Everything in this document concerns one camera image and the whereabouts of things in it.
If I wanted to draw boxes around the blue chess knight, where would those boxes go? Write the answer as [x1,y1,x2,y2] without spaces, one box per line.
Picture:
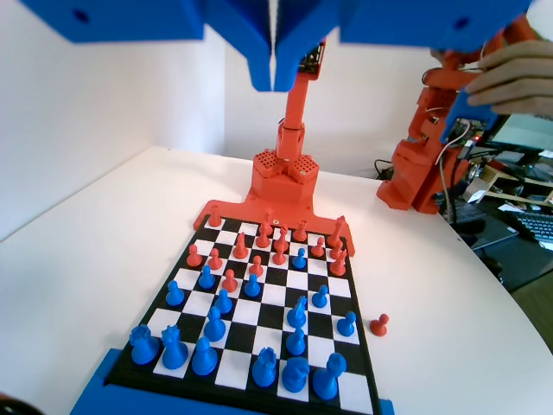
[287,295,308,328]
[281,356,311,393]

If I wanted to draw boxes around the black keyboard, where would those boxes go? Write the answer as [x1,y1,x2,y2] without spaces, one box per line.
[516,210,553,252]

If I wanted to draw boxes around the orange leader arm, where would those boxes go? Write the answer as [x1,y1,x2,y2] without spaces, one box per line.
[375,16,539,214]

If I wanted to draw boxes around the blue chess rook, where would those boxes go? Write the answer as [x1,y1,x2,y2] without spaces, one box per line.
[129,324,160,367]
[251,348,278,388]

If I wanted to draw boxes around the black and white chessboard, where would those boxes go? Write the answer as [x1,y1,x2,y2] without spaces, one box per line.
[105,215,381,415]

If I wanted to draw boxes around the dark desk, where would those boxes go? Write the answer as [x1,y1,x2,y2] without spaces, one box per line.
[448,146,553,295]

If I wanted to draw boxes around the black camera circuit board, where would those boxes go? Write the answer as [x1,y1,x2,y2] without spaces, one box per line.
[297,41,327,75]

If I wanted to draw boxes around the flat black device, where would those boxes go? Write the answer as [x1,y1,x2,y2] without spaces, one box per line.
[453,218,519,252]

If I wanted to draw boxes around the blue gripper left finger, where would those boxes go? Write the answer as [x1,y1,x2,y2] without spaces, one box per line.
[205,0,276,92]

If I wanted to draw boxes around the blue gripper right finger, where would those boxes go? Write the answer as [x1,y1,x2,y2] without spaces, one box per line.
[276,0,342,93]

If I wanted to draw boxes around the light wooden frame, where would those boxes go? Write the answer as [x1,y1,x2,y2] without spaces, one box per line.
[464,166,553,207]

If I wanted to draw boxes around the blue leader arm handle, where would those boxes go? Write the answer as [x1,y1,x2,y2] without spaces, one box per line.
[440,85,498,144]

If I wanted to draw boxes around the black rounded object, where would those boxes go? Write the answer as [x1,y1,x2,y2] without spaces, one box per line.
[0,393,40,415]

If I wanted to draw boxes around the computer monitor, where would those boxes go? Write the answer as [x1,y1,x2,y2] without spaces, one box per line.
[487,112,553,153]

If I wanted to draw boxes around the blue base plate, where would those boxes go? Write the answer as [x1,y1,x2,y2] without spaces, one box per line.
[71,345,397,415]

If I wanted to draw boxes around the red chess queen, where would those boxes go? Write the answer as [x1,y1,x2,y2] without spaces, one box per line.
[254,222,272,249]

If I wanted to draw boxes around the person's hand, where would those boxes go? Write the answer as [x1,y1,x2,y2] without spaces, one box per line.
[465,39,553,118]

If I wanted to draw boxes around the blue chess bishop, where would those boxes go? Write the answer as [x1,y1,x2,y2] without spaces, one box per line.
[203,305,226,342]
[191,336,219,376]

